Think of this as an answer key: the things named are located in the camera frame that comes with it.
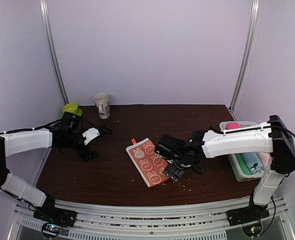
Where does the orange patterned towel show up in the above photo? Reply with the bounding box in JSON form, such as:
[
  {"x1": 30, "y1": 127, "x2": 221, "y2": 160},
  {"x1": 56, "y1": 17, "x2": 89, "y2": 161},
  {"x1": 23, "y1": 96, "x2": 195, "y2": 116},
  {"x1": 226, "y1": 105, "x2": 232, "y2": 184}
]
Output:
[{"x1": 125, "y1": 138, "x2": 169, "y2": 188}]

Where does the pink microfiber towel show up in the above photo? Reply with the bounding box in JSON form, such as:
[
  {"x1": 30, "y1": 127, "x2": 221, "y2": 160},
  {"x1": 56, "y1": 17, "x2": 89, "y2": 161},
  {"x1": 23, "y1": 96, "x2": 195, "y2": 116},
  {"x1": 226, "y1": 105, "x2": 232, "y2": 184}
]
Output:
[{"x1": 225, "y1": 121, "x2": 241, "y2": 130}]

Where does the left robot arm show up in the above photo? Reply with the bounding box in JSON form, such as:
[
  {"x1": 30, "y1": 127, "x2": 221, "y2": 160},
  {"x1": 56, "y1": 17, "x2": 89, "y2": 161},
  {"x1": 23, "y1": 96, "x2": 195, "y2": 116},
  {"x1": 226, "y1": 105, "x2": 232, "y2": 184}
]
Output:
[{"x1": 0, "y1": 112, "x2": 103, "y2": 226}]

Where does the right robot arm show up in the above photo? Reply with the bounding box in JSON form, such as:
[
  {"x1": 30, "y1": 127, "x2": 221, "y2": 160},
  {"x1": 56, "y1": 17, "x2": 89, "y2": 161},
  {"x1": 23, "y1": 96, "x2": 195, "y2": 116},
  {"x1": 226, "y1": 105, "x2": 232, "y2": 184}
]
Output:
[{"x1": 154, "y1": 115, "x2": 295, "y2": 226}]

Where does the green plastic plate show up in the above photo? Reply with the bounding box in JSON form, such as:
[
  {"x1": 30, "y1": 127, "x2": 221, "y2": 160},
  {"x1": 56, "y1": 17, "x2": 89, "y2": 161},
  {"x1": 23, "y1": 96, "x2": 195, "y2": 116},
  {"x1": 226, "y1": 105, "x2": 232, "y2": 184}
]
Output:
[{"x1": 60, "y1": 108, "x2": 83, "y2": 119}]

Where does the green plastic bowl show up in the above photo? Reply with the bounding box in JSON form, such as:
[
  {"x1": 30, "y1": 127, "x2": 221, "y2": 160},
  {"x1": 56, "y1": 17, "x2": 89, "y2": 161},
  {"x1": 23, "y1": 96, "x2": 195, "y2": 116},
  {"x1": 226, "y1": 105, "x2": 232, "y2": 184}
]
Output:
[{"x1": 61, "y1": 103, "x2": 79, "y2": 115}]

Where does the beige ceramic mug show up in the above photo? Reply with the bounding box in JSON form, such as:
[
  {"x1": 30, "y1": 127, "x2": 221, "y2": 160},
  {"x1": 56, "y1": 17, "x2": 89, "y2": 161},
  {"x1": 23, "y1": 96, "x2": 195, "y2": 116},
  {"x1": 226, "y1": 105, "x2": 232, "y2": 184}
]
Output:
[{"x1": 93, "y1": 93, "x2": 111, "y2": 120}]

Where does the white plastic basket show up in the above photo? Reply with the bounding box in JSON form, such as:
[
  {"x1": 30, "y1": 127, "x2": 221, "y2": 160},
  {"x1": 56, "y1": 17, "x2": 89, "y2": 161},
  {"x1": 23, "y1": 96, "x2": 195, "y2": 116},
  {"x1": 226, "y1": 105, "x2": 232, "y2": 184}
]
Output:
[{"x1": 219, "y1": 121, "x2": 271, "y2": 182}]

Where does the green rolled towel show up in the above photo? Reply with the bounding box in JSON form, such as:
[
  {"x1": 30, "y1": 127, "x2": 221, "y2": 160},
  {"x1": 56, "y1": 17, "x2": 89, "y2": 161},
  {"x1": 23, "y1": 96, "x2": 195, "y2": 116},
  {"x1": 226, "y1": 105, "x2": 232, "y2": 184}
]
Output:
[{"x1": 235, "y1": 154, "x2": 252, "y2": 175}]

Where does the blue cartoon rolled towel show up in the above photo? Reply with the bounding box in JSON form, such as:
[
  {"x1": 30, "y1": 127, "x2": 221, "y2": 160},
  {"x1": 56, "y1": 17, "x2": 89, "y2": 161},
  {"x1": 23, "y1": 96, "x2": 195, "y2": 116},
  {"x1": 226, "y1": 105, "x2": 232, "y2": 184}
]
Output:
[{"x1": 240, "y1": 152, "x2": 264, "y2": 175}]

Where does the light pink rolled towel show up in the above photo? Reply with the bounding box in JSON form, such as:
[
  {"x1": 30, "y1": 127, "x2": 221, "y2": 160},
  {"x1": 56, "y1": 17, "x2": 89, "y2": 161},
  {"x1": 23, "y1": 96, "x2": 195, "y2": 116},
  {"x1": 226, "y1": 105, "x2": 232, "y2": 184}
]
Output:
[{"x1": 256, "y1": 152, "x2": 272, "y2": 169}]

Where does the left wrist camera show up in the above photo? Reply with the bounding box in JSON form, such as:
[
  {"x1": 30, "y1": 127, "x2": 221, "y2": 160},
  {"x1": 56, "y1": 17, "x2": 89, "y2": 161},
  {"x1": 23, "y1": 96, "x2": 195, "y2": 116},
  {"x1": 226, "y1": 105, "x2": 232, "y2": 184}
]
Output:
[{"x1": 82, "y1": 127, "x2": 101, "y2": 145}]

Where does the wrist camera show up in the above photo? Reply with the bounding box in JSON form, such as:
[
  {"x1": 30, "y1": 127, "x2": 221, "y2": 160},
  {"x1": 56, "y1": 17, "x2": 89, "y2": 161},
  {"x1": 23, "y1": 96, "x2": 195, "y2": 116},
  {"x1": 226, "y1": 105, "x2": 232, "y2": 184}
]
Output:
[
  {"x1": 82, "y1": 127, "x2": 101, "y2": 145},
  {"x1": 154, "y1": 134, "x2": 186, "y2": 160}
]

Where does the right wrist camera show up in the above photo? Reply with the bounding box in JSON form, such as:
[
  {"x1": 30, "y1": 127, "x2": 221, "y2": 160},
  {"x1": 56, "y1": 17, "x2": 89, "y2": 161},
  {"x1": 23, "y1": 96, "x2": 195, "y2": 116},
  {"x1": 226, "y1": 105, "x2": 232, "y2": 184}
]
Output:
[{"x1": 154, "y1": 134, "x2": 186, "y2": 160}]

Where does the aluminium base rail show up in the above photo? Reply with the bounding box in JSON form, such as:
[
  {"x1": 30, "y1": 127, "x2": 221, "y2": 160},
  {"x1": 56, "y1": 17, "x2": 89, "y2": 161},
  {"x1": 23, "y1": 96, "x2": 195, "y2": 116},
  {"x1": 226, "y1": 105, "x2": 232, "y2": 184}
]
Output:
[{"x1": 5, "y1": 197, "x2": 295, "y2": 240}]

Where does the right aluminium frame post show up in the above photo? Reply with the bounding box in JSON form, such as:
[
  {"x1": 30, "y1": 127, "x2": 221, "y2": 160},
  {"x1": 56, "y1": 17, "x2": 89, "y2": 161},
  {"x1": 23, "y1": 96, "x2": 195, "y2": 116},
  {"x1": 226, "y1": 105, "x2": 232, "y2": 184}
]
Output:
[{"x1": 229, "y1": 0, "x2": 261, "y2": 116}]

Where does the aluminium frame post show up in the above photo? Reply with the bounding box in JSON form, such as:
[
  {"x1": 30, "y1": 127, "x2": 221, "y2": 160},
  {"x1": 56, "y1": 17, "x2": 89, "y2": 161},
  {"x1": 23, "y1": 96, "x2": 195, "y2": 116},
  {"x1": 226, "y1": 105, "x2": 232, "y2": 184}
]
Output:
[
  {"x1": 229, "y1": 0, "x2": 261, "y2": 116},
  {"x1": 39, "y1": 0, "x2": 69, "y2": 104}
]

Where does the left aluminium frame post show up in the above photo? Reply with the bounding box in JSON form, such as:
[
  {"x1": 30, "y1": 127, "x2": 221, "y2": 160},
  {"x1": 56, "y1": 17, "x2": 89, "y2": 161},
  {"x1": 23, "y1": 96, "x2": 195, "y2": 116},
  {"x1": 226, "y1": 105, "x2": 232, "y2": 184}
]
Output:
[{"x1": 39, "y1": 0, "x2": 69, "y2": 104}]

